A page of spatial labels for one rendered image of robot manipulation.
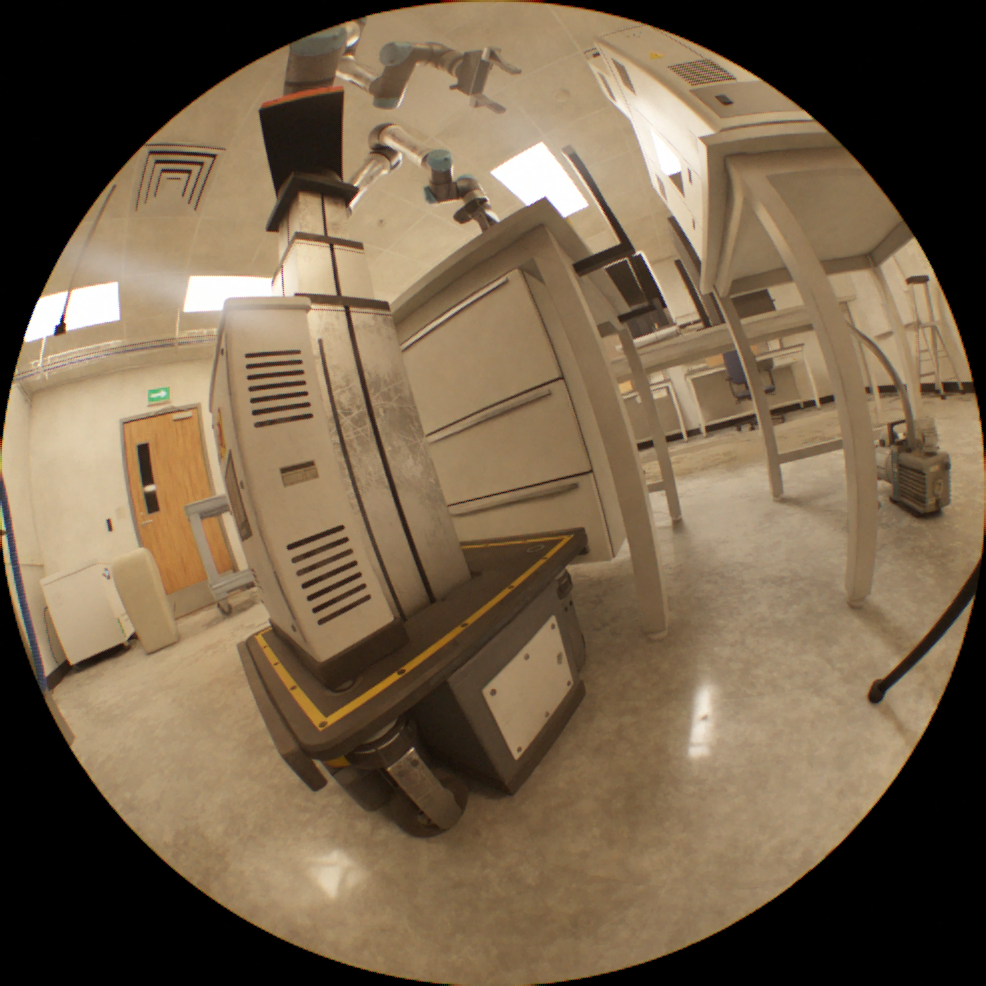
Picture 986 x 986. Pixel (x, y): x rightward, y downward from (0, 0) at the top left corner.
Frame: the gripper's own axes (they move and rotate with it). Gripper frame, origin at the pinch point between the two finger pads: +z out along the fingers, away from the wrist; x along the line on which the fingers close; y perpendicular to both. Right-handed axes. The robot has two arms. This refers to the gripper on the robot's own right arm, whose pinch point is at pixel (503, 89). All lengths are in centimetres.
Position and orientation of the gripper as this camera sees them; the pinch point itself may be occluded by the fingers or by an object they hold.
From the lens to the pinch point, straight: 94.5
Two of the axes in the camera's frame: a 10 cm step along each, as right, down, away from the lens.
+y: -7.5, 6.6, -0.6
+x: 2.2, 1.6, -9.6
